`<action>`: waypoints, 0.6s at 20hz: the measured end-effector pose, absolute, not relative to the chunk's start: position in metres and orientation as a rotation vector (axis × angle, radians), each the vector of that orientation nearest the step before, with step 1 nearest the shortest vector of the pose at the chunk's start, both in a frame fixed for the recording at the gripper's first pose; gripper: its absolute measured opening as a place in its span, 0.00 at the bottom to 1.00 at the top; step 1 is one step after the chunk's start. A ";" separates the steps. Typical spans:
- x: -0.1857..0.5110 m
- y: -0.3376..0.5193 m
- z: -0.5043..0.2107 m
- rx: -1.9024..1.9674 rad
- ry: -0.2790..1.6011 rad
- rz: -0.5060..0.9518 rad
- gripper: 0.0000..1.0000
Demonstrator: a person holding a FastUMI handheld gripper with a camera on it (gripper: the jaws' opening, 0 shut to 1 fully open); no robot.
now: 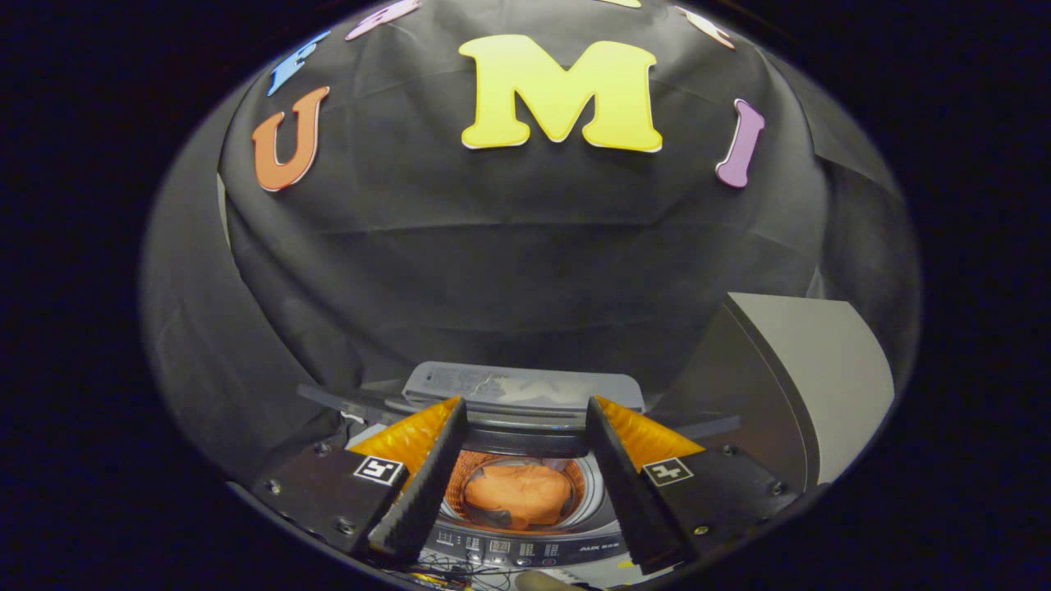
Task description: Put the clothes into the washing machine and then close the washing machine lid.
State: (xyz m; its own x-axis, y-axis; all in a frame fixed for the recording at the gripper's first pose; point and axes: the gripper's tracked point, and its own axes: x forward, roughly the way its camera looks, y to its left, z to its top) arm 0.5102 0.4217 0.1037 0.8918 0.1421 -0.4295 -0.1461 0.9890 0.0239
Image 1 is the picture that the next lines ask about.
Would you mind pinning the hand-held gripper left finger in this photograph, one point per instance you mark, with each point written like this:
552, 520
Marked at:
427, 492

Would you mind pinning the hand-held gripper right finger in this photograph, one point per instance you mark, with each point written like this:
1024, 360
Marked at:
624, 492

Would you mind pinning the orange polo shirt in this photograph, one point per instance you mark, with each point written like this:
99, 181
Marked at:
517, 492

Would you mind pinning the dark grey washing machine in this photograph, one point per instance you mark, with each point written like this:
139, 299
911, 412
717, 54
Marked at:
525, 546

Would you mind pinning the grey cabinet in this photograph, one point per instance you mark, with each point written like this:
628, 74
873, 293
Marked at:
821, 369

